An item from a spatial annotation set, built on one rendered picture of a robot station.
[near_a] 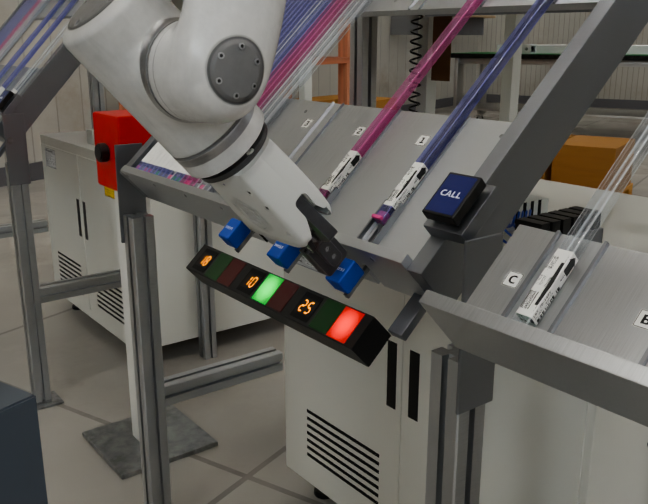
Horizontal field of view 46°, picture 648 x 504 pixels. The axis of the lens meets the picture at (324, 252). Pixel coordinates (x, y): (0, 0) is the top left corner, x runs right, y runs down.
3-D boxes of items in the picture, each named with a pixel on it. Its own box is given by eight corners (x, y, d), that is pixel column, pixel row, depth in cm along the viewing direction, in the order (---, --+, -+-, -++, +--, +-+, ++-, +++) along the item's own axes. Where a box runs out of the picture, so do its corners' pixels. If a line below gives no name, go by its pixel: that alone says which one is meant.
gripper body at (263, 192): (169, 164, 69) (243, 239, 76) (226, 180, 61) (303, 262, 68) (220, 104, 71) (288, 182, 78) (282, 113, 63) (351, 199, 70)
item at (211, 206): (434, 306, 76) (400, 263, 71) (149, 198, 126) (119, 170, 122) (441, 296, 76) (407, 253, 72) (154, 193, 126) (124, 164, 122)
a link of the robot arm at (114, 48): (270, 88, 62) (211, 86, 69) (163, -46, 54) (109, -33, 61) (208, 164, 60) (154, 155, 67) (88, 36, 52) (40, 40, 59)
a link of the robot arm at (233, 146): (153, 152, 67) (175, 175, 69) (201, 165, 61) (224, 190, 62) (211, 85, 69) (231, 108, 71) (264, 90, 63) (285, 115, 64)
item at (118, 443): (122, 480, 166) (92, 120, 145) (82, 436, 184) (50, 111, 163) (218, 445, 180) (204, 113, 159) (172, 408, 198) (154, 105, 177)
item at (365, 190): (429, 281, 74) (414, 262, 73) (143, 183, 125) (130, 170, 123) (530, 139, 79) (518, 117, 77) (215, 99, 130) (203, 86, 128)
